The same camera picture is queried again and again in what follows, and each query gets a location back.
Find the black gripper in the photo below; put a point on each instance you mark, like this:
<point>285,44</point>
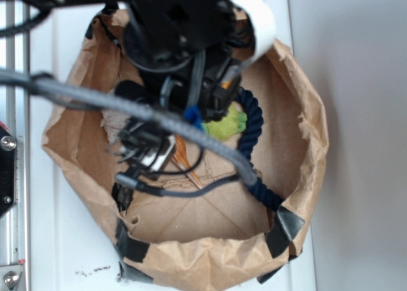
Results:
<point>198,81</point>

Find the orange spiral sea shell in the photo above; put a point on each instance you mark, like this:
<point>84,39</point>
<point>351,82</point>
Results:
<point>180,160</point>

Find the white cylindrical arm link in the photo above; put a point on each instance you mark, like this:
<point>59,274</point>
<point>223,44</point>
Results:
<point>263,23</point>

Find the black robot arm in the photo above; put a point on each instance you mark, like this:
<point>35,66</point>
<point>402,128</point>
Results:
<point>182,48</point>

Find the green plush toy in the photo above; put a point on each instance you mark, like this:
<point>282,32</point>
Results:
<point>233,123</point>

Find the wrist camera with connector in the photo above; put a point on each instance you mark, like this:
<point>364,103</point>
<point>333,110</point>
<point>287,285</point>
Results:
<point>145,148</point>

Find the aluminium extrusion rail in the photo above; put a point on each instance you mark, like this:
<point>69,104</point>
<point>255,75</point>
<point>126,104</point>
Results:
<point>14,115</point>

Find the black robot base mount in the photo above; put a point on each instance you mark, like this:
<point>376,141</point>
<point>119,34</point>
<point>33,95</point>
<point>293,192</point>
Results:
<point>8,167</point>

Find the metal corner bracket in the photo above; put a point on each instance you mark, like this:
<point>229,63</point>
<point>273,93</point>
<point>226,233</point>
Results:
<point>13,278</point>

